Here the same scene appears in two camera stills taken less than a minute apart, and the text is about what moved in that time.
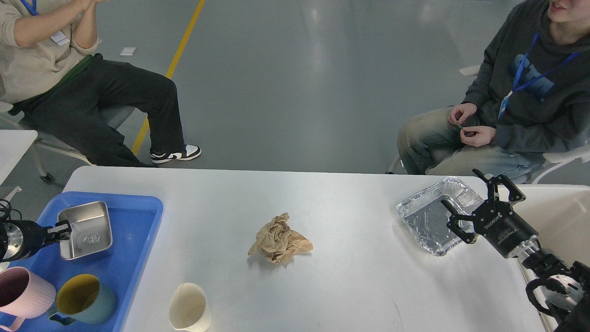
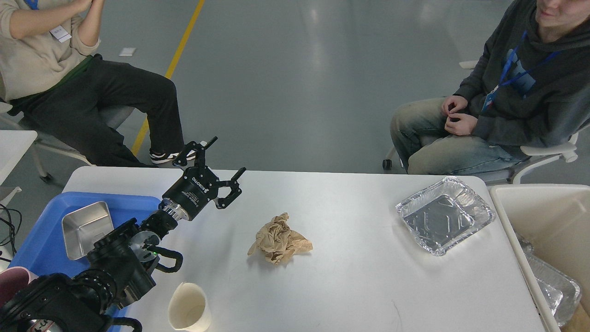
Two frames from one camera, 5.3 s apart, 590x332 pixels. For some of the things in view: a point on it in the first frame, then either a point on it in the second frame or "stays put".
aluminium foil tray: (427, 218) stays put
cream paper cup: (188, 309) stays put
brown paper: (279, 242) stays put
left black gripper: (20, 238) -> (197, 186)
